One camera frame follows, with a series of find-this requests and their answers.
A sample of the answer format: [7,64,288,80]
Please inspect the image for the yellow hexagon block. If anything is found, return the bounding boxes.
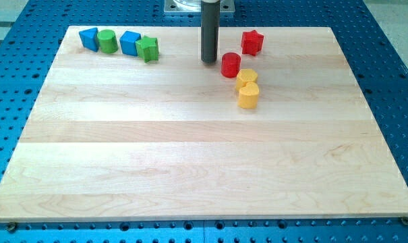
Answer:
[235,69,258,91]

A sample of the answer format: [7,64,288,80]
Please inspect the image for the right board stop screw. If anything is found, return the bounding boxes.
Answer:
[400,217,408,226]

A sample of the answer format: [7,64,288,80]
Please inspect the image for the green star block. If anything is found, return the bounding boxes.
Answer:
[136,36,159,63]

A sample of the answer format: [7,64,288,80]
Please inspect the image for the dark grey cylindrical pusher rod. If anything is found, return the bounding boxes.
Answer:
[201,0,221,63]

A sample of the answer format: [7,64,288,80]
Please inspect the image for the light wooden board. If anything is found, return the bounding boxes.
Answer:
[0,26,408,223]

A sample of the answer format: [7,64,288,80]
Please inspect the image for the red star block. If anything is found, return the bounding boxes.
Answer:
[241,30,264,56]

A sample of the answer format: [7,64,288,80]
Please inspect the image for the yellow heart block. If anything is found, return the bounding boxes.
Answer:
[237,82,260,109]

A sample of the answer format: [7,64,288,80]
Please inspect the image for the left board stop screw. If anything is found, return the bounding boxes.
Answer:
[5,222,18,233]

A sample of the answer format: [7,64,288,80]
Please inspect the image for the blue cube block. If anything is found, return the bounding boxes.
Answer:
[119,31,141,57]

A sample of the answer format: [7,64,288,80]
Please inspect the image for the blue triangle block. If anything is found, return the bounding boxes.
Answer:
[79,28,98,52]

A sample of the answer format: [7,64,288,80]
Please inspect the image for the board stop screw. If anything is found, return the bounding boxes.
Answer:
[400,217,408,226]
[5,222,18,233]

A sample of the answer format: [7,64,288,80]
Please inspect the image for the red cylinder block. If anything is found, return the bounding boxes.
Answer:
[221,52,241,78]

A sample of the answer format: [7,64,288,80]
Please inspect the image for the green cylinder block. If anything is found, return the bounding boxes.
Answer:
[96,29,119,54]

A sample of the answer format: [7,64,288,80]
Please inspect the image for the silver robot mounting plate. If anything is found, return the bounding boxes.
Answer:
[164,0,235,14]

